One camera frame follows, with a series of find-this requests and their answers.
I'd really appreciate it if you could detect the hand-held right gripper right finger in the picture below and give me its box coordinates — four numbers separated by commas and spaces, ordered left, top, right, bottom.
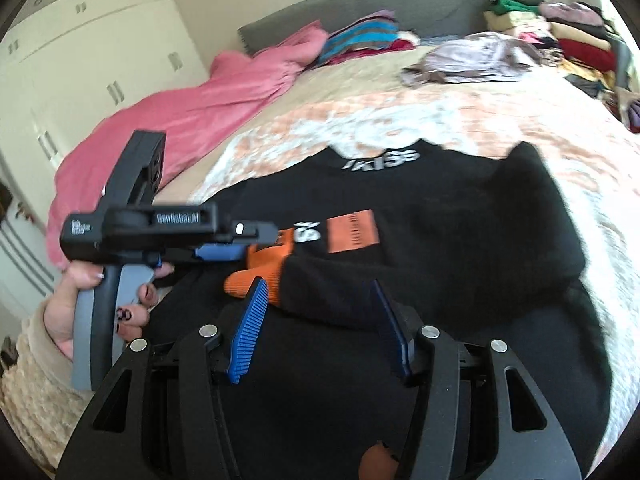
370, 279, 583, 480

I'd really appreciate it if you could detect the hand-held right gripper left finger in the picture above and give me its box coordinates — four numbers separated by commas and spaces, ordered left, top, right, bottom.
55, 276, 271, 480

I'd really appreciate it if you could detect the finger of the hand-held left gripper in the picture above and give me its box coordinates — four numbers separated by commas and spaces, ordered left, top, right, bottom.
227, 219, 282, 250
192, 241, 251, 264

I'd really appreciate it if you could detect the black sweatshirt with orange cuffs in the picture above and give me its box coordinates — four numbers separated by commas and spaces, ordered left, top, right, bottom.
145, 140, 615, 480

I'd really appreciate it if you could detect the person's left forearm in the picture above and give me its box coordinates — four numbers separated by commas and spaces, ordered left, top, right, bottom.
0, 305, 98, 476

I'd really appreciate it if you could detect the pile of folded clothes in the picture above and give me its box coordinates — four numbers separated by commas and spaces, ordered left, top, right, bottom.
482, 0, 640, 133

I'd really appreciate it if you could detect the person's left hand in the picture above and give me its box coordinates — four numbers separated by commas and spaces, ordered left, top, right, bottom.
42, 262, 177, 361

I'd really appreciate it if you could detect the pink blanket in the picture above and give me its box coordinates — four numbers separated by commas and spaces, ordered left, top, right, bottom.
45, 22, 329, 268

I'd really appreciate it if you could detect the cream wardrobe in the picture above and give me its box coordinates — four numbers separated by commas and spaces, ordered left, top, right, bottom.
0, 0, 217, 321

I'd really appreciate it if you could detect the peach floral bedspread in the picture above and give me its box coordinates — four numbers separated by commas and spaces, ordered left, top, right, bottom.
190, 44, 640, 476

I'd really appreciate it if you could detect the striped colourful cloth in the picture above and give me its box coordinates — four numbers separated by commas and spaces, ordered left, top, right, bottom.
314, 10, 401, 67

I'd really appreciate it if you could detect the magenta cloth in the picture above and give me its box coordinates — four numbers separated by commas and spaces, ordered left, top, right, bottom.
370, 32, 420, 54

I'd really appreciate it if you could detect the crumpled lilac cloth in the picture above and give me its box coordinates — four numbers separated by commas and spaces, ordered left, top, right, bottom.
400, 31, 545, 86

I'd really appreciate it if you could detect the grey padded headboard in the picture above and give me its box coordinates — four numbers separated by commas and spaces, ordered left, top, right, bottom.
237, 0, 493, 57

